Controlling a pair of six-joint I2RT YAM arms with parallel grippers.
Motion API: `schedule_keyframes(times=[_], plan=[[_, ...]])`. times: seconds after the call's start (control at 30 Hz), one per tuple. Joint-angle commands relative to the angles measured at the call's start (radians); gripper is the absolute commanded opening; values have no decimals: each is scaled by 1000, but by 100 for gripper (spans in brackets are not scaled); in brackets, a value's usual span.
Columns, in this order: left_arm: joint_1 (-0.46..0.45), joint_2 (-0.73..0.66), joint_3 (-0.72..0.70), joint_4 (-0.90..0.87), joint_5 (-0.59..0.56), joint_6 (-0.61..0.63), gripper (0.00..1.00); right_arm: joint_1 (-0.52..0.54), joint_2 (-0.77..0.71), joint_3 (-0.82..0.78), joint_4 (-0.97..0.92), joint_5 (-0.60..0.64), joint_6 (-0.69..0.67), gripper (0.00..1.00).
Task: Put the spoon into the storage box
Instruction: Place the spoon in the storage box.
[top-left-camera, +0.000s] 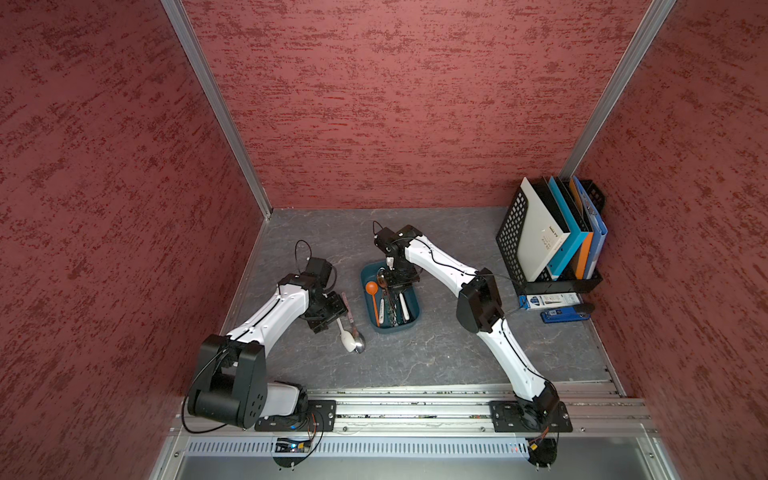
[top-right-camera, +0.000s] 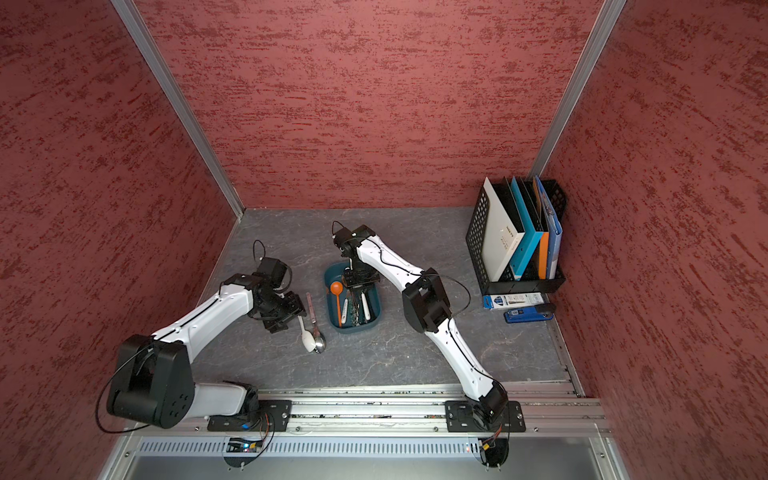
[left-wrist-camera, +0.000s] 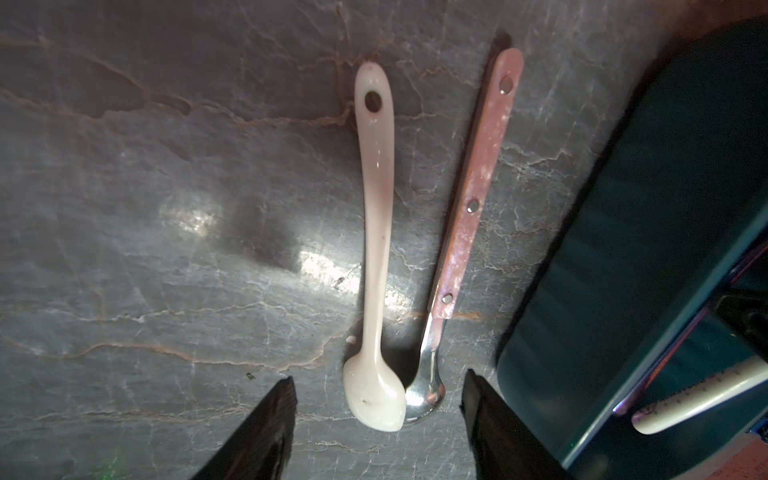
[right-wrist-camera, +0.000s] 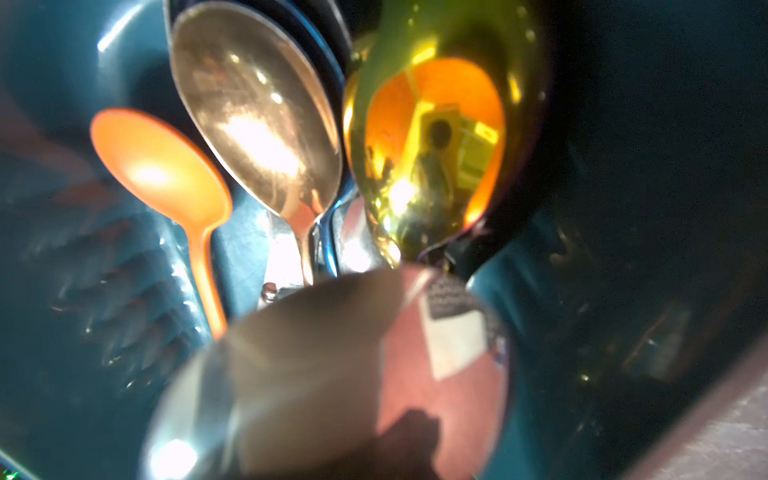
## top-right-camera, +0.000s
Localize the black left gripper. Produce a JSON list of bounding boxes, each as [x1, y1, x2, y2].
[[255, 291, 307, 332]]

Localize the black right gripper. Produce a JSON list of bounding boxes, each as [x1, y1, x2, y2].
[[345, 257, 383, 294]]

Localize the orange plastic spoon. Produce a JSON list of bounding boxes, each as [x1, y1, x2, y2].
[[330, 281, 345, 328]]

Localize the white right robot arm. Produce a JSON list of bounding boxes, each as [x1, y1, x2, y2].
[[332, 225, 509, 430]]

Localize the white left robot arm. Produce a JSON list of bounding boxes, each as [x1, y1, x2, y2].
[[100, 274, 306, 429]]

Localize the teal plastic storage box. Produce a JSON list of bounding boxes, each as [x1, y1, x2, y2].
[[324, 262, 381, 333]]

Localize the white blue small box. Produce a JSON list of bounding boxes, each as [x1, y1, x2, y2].
[[483, 293, 546, 310]]

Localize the white folder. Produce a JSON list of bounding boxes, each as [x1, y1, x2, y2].
[[481, 178, 524, 282]]

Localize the black mesh file rack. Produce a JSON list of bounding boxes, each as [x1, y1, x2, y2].
[[466, 177, 567, 295]]

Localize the teal folder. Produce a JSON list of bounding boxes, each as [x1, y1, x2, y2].
[[508, 177, 544, 281]]

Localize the orange folder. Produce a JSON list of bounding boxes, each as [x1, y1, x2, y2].
[[535, 193, 549, 280]]

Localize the blue stapler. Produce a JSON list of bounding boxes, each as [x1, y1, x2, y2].
[[503, 303, 556, 324]]

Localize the blue folder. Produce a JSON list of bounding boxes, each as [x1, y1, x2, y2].
[[534, 176, 563, 280]]

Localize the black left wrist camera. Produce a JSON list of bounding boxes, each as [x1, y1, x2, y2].
[[256, 257, 293, 292]]

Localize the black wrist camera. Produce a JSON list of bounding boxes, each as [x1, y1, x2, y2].
[[256, 257, 293, 292], [333, 227, 359, 252]]

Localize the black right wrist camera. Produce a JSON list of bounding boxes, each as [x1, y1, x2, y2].
[[333, 227, 359, 252]]

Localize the pink handled spoon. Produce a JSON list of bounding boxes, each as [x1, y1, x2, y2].
[[306, 293, 326, 354]]

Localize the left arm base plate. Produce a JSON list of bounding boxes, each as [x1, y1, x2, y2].
[[207, 399, 293, 434]]

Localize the aluminium rail frame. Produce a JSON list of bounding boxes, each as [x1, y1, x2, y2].
[[101, 380, 628, 479]]

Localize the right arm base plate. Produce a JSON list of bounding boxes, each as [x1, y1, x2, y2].
[[444, 400, 527, 433]]

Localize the aluminium corner post left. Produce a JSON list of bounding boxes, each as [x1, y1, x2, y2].
[[111, 0, 246, 221]]

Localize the aluminium corner post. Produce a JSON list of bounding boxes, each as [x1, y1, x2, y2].
[[528, 0, 627, 178], [111, 0, 246, 221]]

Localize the aluminium corner post right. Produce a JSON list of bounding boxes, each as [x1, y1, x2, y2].
[[528, 0, 627, 178]]

